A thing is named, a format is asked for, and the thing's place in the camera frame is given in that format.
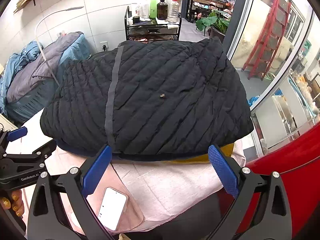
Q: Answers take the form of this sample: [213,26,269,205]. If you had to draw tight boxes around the white smartphone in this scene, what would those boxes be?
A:
[97,187,127,231]

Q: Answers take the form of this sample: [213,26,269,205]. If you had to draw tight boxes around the grey blanket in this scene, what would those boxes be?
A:
[5,32,85,103]

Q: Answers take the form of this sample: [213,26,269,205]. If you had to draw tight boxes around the light blue blanket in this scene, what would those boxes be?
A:
[1,37,91,116]

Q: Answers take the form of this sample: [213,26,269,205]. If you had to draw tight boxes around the clear plastic bottle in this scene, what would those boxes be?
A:
[167,0,180,23]

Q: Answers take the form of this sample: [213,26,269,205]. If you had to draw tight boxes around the brown glass bottle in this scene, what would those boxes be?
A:
[157,0,168,20]

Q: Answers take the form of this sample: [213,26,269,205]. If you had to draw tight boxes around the left hand gold nails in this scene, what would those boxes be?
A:
[1,190,24,217]

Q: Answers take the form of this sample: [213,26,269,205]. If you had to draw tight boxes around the green potted plant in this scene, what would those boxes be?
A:
[196,9,231,34]

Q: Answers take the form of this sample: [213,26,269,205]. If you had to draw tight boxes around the navy blue folded garment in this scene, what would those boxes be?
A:
[55,139,174,162]

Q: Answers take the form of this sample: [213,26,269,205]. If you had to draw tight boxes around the pink polka dot bedspread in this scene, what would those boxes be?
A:
[4,109,249,235]

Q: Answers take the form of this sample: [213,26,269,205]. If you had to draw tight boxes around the red ladder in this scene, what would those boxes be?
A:
[241,0,292,79]

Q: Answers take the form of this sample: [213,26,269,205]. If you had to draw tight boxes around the black metal cart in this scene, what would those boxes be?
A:
[124,6,182,43]

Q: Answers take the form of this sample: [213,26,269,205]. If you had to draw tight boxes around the yellow garment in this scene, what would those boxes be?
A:
[170,143,234,164]

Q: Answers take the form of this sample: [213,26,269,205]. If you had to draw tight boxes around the black quilted jacket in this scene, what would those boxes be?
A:
[40,38,253,159]

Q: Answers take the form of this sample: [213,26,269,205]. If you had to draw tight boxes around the wall power socket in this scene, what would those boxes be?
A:
[100,41,108,51]

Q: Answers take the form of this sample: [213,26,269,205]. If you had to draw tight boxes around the green plastic bottle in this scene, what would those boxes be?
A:
[149,0,157,18]

